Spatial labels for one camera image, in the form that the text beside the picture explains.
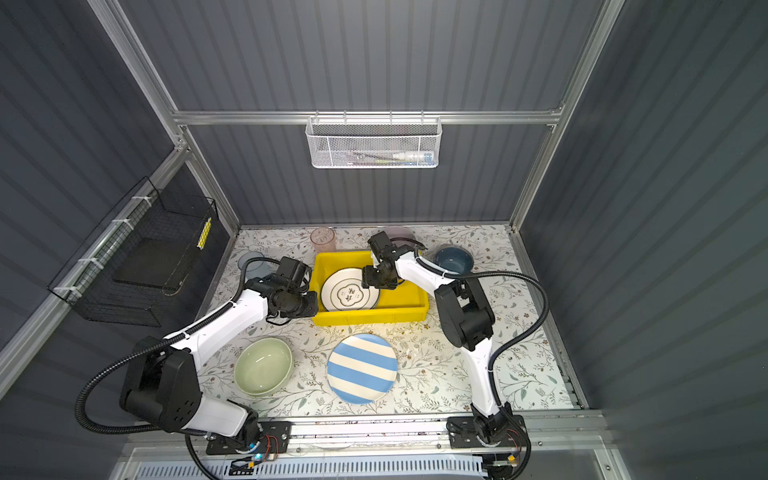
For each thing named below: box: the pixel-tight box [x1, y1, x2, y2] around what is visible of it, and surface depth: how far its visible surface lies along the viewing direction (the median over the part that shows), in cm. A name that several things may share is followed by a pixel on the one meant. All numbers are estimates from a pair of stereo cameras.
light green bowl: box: [234, 337, 294, 397], surface depth 84 cm
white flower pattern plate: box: [320, 267, 380, 311], surface depth 101 cm
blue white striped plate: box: [326, 333, 399, 405], surface depth 86 cm
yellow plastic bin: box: [312, 251, 430, 326], surface depth 97 cm
